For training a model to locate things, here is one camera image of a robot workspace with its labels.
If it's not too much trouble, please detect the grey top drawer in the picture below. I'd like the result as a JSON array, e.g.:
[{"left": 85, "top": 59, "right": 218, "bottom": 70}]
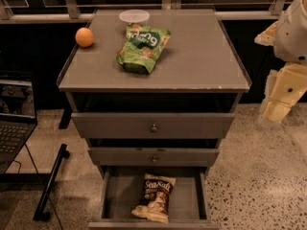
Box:
[{"left": 72, "top": 113, "right": 234, "bottom": 139}]

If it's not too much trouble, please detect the metal window railing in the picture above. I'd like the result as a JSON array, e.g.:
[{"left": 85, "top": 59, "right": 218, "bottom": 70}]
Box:
[{"left": 0, "top": 0, "right": 293, "bottom": 24}]

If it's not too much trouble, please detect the brown sea salt chip bag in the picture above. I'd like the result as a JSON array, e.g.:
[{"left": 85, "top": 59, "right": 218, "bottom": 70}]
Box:
[{"left": 131, "top": 173, "right": 177, "bottom": 223}]

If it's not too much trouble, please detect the grey middle drawer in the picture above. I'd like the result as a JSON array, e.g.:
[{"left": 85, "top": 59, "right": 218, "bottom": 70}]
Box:
[{"left": 88, "top": 148, "right": 219, "bottom": 167}]

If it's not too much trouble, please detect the grey drawer cabinet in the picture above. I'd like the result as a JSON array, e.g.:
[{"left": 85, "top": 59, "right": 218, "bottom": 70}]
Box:
[{"left": 56, "top": 9, "right": 252, "bottom": 230}]

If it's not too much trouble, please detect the grey open bottom drawer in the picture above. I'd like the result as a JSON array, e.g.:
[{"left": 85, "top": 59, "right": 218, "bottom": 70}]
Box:
[{"left": 88, "top": 167, "right": 220, "bottom": 230}]

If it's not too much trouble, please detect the black laptop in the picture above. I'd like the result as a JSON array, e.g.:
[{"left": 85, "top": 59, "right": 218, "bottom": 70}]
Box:
[{"left": 0, "top": 70, "right": 37, "bottom": 174}]

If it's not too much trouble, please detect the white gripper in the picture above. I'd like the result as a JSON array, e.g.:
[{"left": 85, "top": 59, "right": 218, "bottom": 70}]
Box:
[{"left": 254, "top": 0, "right": 307, "bottom": 123}]

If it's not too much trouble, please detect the green chip bag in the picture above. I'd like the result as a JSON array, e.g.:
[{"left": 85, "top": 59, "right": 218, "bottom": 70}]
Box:
[{"left": 116, "top": 23, "right": 171, "bottom": 75}]

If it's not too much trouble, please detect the orange fruit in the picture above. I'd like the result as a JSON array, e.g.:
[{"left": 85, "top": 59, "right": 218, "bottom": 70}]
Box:
[{"left": 75, "top": 28, "right": 94, "bottom": 48}]

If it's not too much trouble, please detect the black laptop stand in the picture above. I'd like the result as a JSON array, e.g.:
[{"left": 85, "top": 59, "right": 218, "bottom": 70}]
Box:
[{"left": 0, "top": 144, "right": 70, "bottom": 221}]

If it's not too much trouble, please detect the clear plastic bowl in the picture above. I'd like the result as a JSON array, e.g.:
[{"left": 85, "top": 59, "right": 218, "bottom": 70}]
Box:
[{"left": 119, "top": 10, "right": 150, "bottom": 23}]

